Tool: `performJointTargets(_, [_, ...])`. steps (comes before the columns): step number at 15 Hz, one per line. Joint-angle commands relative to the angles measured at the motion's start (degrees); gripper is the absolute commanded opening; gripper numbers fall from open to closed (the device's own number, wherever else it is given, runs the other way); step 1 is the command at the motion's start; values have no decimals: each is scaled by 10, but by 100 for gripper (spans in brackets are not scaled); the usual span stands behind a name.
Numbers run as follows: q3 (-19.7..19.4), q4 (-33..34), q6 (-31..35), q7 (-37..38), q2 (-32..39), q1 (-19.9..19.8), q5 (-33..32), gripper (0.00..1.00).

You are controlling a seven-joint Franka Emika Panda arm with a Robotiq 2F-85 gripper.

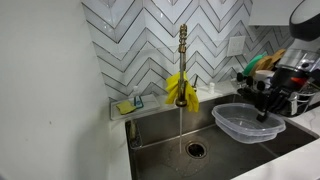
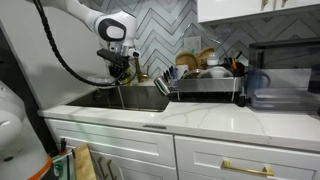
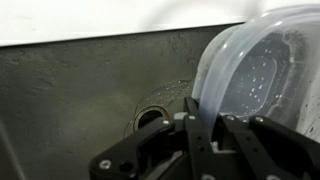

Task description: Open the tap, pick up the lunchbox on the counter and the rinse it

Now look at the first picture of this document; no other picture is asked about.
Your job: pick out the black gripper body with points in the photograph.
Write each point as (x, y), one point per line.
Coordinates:
(286, 76)

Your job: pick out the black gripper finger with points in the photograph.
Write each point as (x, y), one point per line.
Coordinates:
(277, 98)
(263, 106)

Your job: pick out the clear plastic lunchbox container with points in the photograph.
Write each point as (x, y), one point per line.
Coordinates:
(246, 125)

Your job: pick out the white black Franka robot arm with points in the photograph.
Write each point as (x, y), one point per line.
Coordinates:
(306, 23)

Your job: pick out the stainless steel utensil cup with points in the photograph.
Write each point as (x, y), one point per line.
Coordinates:
(294, 105)

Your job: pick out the black steel dish rack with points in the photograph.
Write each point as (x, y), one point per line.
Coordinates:
(248, 95)

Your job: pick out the white mug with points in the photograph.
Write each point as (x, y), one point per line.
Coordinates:
(263, 75)

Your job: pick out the round wooden cutting board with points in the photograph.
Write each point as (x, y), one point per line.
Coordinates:
(261, 65)

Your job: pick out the green cutting board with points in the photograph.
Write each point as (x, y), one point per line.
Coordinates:
(250, 66)

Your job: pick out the small white bottle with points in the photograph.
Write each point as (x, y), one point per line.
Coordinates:
(211, 88)

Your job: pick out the stainless steel sink basin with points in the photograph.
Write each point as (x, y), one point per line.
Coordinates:
(233, 160)

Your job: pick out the white upper cabinet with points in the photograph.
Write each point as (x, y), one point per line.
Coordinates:
(273, 11)

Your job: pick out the yellow rubber glove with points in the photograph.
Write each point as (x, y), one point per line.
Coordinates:
(192, 98)

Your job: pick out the round sink drain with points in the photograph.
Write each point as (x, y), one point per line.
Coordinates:
(196, 150)

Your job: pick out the brass pull-down kitchen faucet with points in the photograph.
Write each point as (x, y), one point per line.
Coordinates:
(182, 60)

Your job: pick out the yellow cloth on faucet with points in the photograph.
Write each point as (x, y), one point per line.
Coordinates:
(171, 87)

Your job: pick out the white sponge tray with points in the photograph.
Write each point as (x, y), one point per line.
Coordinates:
(150, 104)

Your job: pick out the blue dish scrubber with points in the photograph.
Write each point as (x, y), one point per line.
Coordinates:
(139, 102)

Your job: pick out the clear soap dispenser bottle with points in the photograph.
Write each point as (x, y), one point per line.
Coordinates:
(135, 93)

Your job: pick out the sink caddy holder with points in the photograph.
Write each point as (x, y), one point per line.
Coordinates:
(134, 133)

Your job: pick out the yellow sponge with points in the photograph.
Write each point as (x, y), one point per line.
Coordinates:
(125, 107)

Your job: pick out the white wall outlet plate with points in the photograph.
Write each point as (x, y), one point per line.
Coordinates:
(236, 46)

